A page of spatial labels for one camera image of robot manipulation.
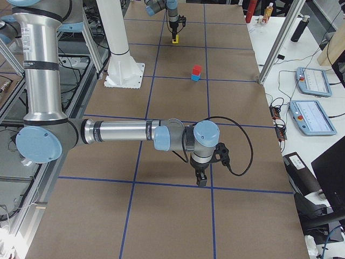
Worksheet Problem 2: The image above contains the orange circuit board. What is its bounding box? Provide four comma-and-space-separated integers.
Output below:
270, 106, 281, 119

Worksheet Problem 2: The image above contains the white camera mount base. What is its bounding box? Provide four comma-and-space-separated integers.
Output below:
96, 0, 145, 89

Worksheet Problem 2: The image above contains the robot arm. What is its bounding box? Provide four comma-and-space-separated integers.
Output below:
11, 1, 220, 187
144, 0, 180, 43

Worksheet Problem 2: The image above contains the far teach pendant tablet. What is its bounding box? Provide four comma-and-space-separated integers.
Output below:
296, 67, 332, 97

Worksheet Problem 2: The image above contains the aluminium frame post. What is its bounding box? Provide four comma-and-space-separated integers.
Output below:
258, 0, 306, 85

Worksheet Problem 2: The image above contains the orange drink bottle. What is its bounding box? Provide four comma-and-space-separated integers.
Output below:
262, 3, 273, 24

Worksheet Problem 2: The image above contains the black water bottle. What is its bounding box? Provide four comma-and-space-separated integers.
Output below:
291, 15, 310, 43

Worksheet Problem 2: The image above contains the black monitor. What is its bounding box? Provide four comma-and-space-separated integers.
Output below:
312, 137, 344, 212

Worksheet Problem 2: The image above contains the blue block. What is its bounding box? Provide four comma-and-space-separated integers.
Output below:
191, 74, 201, 81

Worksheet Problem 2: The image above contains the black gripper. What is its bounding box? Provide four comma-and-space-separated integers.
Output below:
190, 159, 209, 187
169, 21, 178, 40

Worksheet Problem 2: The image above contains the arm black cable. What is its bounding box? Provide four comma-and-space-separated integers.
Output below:
172, 115, 254, 177

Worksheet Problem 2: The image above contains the red cylinder object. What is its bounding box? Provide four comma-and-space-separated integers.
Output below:
245, 0, 257, 23

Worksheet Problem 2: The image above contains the red block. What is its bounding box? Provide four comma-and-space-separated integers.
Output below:
192, 65, 202, 76

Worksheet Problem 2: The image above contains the near teach pendant tablet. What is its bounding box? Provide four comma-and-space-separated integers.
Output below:
289, 100, 337, 136

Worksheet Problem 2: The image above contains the yellow block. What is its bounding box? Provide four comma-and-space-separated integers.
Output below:
172, 35, 179, 44

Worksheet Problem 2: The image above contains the teach pendant tablet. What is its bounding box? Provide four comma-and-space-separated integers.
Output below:
289, 100, 337, 136
296, 67, 332, 97

